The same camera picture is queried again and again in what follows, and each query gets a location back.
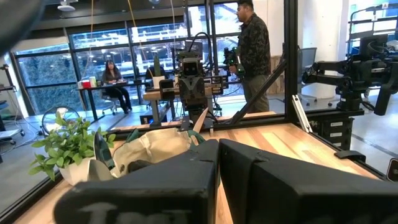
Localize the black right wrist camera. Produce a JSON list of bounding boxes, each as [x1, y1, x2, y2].
[[182, 57, 200, 78]]

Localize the cactus in white pot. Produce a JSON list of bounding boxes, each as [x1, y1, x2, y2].
[[151, 54, 166, 90]]

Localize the silver metal bracket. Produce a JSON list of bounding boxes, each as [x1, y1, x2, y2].
[[291, 95, 313, 134]]

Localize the white metal shelf rack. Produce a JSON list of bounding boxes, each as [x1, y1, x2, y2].
[[348, 2, 398, 57]]

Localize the green potted plant white pot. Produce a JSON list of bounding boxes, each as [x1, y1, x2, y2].
[[28, 111, 118, 187]]

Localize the person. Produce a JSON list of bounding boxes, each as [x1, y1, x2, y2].
[[228, 0, 272, 113], [101, 60, 133, 114]]

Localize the black office desk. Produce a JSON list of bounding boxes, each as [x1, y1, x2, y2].
[[76, 80, 147, 122]]

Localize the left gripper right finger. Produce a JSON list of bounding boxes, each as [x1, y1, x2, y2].
[[219, 139, 398, 224]]

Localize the black robot base cabinet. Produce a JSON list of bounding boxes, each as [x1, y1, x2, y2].
[[307, 108, 364, 151]]

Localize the wooden top desk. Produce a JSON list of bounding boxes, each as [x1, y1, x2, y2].
[[142, 86, 224, 127]]

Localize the small black exterior camera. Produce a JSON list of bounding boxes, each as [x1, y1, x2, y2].
[[385, 157, 398, 183]]

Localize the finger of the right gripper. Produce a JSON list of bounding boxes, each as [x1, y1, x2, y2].
[[179, 81, 193, 110], [192, 81, 207, 110]]

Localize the cream green-trimmed gardening bag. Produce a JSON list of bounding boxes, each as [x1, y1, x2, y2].
[[111, 126, 206, 179]]

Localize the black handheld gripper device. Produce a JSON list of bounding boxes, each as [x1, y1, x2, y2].
[[223, 46, 246, 78]]

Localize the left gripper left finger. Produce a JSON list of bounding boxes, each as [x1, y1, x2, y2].
[[52, 138, 221, 224]]

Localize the black metal table frame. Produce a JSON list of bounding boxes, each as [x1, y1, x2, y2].
[[0, 0, 389, 222]]

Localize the grey equipment cart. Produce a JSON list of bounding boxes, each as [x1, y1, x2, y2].
[[0, 63, 25, 147]]

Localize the black left camera cable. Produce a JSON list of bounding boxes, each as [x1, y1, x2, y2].
[[0, 0, 47, 58]]

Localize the round floor fan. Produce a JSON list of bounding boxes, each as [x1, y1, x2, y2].
[[41, 105, 81, 135]]

